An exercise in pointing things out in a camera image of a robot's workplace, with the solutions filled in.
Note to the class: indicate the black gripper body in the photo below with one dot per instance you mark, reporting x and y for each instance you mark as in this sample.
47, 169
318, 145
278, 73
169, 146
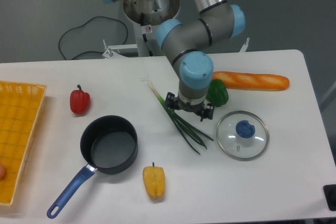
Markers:
195, 106

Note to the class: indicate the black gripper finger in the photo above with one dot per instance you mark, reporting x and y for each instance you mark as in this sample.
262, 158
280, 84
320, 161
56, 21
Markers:
206, 112
171, 101

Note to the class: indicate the green onion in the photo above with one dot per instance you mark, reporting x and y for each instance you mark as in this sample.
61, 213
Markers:
186, 130

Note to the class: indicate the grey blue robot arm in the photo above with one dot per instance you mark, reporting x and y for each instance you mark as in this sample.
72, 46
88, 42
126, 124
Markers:
183, 45

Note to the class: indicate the green bell pepper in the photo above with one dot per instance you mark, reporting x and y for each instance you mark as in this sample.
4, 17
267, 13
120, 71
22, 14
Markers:
217, 93

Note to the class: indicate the orange baguette bread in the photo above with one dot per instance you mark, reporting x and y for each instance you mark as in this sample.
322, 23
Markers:
252, 81

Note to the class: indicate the glass pot lid blue knob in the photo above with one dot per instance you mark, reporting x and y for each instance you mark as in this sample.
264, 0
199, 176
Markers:
242, 135

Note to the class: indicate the yellow bell pepper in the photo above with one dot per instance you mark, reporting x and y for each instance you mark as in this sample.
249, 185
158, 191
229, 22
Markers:
154, 181

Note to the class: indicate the red bell pepper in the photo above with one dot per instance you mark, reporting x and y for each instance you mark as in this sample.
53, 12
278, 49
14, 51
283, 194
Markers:
79, 101

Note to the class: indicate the black device at edge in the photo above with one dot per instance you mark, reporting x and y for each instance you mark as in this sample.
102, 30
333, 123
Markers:
330, 196

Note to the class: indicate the yellow woven basket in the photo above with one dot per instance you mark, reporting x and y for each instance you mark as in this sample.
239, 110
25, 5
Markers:
20, 107

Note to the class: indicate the brown egg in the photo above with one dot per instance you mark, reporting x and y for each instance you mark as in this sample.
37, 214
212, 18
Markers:
2, 171

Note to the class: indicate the black saucepan blue handle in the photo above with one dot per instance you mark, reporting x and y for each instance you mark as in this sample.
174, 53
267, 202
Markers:
109, 145

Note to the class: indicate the white metal base bracket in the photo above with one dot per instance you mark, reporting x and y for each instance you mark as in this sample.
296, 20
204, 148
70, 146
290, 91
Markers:
120, 51

